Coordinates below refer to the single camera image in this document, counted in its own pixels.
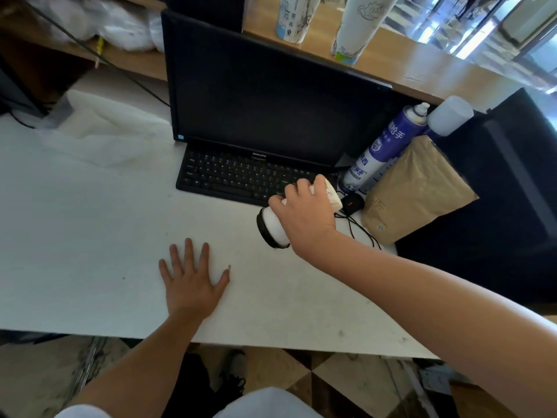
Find person's left hand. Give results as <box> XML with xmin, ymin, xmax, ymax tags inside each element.
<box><xmin>158</xmin><ymin>238</ymin><xmax>231</xmax><ymax>321</ymax></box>

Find person's right hand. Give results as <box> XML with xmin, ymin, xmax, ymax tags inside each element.
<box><xmin>267</xmin><ymin>178</ymin><xmax>338</xmax><ymax>262</ymax></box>

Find person's left forearm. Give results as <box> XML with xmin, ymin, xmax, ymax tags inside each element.
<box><xmin>70</xmin><ymin>309</ymin><xmax>209</xmax><ymax>409</ymax></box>

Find person's right forearm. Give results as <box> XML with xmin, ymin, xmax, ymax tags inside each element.
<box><xmin>299</xmin><ymin>237</ymin><xmax>557</xmax><ymax>418</ymax></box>

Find black keyboard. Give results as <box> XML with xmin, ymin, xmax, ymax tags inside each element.
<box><xmin>175</xmin><ymin>145</ymin><xmax>340</xmax><ymax>208</ymax></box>

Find black computer mouse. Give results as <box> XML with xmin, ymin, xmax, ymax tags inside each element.
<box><xmin>340</xmin><ymin>193</ymin><xmax>366</xmax><ymax>216</ymax></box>

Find black computer monitor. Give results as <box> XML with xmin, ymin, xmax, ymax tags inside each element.
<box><xmin>160</xmin><ymin>8</ymin><xmax>395</xmax><ymax>169</ymax></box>

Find blue and white spray can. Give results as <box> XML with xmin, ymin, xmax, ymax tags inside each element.
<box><xmin>338</xmin><ymin>102</ymin><xmax>431</xmax><ymax>196</ymax></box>

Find black trousers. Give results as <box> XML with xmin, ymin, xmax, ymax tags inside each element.
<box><xmin>160</xmin><ymin>352</ymin><xmax>227</xmax><ymax>418</ymax></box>

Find white shirt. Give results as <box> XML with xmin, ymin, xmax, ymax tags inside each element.
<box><xmin>53</xmin><ymin>386</ymin><xmax>323</xmax><ymax>418</ymax></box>

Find brown paper bag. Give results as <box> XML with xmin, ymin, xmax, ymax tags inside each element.
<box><xmin>361</xmin><ymin>134</ymin><xmax>480</xmax><ymax>247</ymax></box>

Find white patterned paper tube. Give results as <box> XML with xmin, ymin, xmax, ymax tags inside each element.
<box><xmin>275</xmin><ymin>0</ymin><xmax>323</xmax><ymax>44</ymax></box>
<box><xmin>330</xmin><ymin>0</ymin><xmax>402</xmax><ymax>66</ymax></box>

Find wooden counter shelf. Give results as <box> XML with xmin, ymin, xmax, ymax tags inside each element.
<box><xmin>0</xmin><ymin>0</ymin><xmax>557</xmax><ymax>108</ymax></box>

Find white plastic bottle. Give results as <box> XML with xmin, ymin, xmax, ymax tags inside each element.
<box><xmin>426</xmin><ymin>95</ymin><xmax>475</xmax><ymax>138</ymax></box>

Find black box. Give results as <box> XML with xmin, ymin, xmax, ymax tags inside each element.
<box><xmin>167</xmin><ymin>0</ymin><xmax>246</xmax><ymax>34</ymax></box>

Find black office chair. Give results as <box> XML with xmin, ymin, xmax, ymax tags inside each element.
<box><xmin>395</xmin><ymin>87</ymin><xmax>557</xmax><ymax>306</ymax></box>

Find white plastic bags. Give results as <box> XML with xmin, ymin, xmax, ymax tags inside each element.
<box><xmin>25</xmin><ymin>0</ymin><xmax>166</xmax><ymax>53</ymax></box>

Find black mouse cable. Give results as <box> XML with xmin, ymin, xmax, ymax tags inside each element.
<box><xmin>334</xmin><ymin>212</ymin><xmax>383</xmax><ymax>251</ymax></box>

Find metal table frame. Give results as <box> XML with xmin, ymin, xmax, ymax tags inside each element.
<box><xmin>72</xmin><ymin>336</ymin><xmax>110</xmax><ymax>399</ymax></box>

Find thin black cable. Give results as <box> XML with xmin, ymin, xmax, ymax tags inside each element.
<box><xmin>17</xmin><ymin>0</ymin><xmax>171</xmax><ymax>108</ymax></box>

